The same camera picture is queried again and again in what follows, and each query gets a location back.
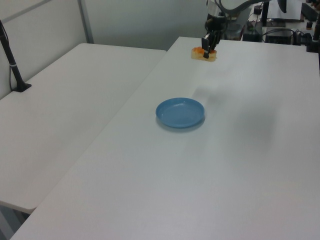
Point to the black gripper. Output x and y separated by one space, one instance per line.
215 23

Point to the bread with orange topping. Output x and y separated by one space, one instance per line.
197 53

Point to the blue round plate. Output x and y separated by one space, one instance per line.
180 113

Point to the black upright stand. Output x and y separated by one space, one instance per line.
265 13

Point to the black electronics box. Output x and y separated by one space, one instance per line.
278 36

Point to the white paper sheet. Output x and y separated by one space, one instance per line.
283 11

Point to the black long case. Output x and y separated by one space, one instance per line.
310 12

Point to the white adjoining table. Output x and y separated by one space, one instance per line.
62 107

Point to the black pole with base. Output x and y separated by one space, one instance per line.
11 65

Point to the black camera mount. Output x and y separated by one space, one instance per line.
312 43

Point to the grey partition frame post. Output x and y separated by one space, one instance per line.
86 22

